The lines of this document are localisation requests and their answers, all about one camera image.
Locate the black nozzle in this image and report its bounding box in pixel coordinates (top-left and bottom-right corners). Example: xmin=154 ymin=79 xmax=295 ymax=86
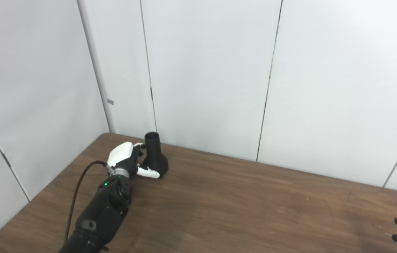
xmin=143 ymin=132 xmax=169 ymax=179

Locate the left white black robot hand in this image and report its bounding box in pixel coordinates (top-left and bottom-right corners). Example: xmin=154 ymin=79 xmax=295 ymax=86
xmin=107 ymin=142 xmax=161 ymax=179

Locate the white corner post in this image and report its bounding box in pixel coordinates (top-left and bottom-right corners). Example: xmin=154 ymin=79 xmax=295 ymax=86
xmin=77 ymin=0 xmax=116 ymax=133

